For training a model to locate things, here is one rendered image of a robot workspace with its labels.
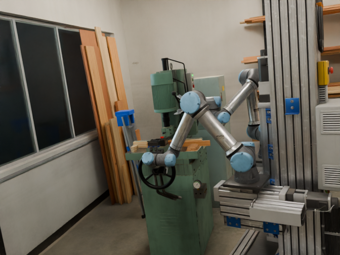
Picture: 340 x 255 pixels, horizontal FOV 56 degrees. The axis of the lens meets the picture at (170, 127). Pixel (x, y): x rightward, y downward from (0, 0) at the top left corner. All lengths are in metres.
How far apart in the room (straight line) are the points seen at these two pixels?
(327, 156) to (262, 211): 0.46
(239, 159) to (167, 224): 1.13
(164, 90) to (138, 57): 2.61
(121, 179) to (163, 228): 1.37
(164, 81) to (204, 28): 2.42
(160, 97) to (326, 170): 1.27
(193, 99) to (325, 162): 0.80
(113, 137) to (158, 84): 1.50
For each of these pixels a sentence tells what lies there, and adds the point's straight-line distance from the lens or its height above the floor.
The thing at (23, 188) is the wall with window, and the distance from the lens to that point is 3.07.
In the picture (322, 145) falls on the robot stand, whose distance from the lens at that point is 1.91.
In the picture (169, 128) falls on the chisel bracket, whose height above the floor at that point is 1.06.
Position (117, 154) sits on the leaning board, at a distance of 3.84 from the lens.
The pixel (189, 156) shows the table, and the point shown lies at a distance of 2.41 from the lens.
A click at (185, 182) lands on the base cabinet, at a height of 0.66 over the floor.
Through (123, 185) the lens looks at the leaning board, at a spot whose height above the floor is 0.22.
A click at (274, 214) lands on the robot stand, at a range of 1.80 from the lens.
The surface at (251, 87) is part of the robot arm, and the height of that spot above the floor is 1.33.
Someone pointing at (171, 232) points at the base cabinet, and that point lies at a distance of 2.71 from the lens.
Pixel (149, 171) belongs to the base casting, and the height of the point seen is 0.75.
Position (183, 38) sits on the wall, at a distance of 4.83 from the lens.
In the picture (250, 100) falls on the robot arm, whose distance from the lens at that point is 2.42.
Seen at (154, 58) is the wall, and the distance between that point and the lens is 4.95.
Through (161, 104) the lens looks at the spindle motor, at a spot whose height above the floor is 1.26.
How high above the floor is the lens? 1.49
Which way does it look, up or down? 10 degrees down
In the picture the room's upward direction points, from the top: 6 degrees counter-clockwise
